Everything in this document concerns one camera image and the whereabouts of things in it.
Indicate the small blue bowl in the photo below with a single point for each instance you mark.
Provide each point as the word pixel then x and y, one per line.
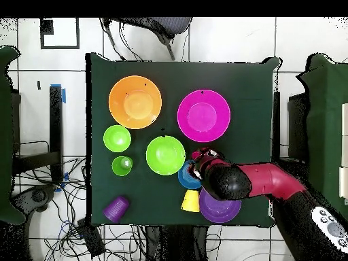
pixel 185 178

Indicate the medium green bowl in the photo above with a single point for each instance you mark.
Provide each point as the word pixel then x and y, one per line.
pixel 165 155

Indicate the large pink bowl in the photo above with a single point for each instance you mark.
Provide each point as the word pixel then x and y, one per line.
pixel 204 115

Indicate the yellow cup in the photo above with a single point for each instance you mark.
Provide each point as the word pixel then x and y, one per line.
pixel 190 202

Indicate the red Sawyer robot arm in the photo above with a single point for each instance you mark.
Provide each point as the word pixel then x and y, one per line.
pixel 272 179

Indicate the purple bowl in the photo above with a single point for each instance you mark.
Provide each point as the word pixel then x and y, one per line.
pixel 217 212

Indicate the dark green tablecloth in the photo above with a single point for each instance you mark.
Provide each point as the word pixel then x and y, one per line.
pixel 176 81

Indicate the green cup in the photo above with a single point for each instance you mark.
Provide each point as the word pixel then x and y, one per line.
pixel 119 167

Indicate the large orange bowl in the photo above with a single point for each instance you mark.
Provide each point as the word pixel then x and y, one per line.
pixel 135 102

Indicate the small green bowl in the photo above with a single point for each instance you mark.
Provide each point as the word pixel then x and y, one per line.
pixel 117 138

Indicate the purple cup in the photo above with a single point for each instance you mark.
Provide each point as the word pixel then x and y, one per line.
pixel 116 209

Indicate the green-clothed side table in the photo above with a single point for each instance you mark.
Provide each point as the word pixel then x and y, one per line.
pixel 5 136
pixel 323 122

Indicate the grey office chair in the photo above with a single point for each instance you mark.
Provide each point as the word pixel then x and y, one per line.
pixel 168 24

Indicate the black power strip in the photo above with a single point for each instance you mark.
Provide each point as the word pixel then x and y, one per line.
pixel 91 239

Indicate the black metal stand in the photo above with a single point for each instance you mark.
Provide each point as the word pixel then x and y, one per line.
pixel 55 122

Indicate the blue tape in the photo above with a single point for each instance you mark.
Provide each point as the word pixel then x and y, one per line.
pixel 64 95

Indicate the black caster leg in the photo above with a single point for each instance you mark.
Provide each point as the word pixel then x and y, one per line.
pixel 35 195

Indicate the black square frame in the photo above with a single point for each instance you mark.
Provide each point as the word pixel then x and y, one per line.
pixel 59 47

